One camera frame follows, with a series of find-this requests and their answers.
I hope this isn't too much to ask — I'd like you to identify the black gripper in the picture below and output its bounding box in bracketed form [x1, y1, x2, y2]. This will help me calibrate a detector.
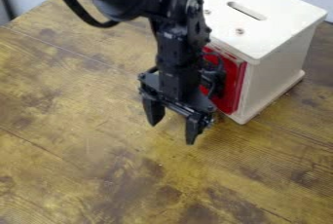
[139, 19, 215, 145]

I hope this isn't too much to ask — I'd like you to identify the red drawer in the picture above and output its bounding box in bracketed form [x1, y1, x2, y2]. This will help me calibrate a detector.
[200, 47, 247, 115]

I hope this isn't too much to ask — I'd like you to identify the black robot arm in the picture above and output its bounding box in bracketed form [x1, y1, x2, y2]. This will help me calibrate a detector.
[63, 0, 215, 144]

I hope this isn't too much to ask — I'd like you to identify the white wooden drawer cabinet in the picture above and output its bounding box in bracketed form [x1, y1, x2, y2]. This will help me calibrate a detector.
[204, 0, 326, 125]

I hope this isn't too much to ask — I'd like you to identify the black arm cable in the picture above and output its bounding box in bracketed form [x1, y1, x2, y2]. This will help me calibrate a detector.
[54, 0, 120, 29]

